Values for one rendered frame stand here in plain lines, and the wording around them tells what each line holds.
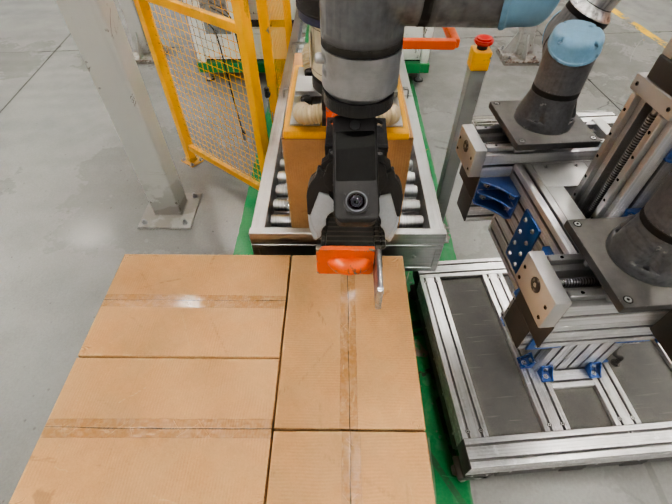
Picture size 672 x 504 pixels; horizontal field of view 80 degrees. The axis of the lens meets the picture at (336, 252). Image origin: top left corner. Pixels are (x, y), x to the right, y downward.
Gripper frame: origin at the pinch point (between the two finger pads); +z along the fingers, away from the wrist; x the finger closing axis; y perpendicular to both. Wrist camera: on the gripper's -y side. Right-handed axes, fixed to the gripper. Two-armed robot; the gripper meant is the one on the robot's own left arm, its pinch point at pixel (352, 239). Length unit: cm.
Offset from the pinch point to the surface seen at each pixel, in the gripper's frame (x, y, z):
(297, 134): 12.2, 43.2, 11.9
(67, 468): 67, -14, 69
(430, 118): -63, 242, 124
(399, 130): -11.0, 44.6, 11.3
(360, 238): -1.0, -1.8, -2.2
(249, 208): 58, 138, 124
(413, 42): -14, 64, 0
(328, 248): 3.0, -3.7, -2.2
